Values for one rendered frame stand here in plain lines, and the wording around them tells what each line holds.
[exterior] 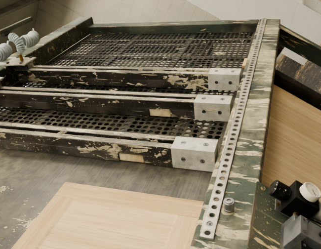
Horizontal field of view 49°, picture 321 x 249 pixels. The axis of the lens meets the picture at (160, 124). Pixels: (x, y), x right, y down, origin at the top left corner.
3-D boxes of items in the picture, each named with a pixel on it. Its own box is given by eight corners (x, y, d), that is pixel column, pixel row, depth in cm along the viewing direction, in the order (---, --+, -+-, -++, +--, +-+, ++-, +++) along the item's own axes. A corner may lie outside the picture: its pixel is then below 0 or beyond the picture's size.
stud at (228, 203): (233, 214, 77) (233, 204, 76) (222, 213, 78) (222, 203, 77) (235, 206, 79) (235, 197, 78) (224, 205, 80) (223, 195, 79)
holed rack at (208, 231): (213, 240, 72) (213, 238, 72) (199, 238, 73) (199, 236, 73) (266, 19, 203) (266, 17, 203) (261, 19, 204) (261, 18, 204)
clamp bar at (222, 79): (238, 93, 137) (238, 33, 125) (-1, 83, 176) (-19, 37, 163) (241, 82, 145) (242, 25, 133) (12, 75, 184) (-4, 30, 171)
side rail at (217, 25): (257, 41, 204) (258, 22, 198) (92, 42, 240) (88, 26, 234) (258, 37, 210) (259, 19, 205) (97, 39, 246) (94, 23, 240)
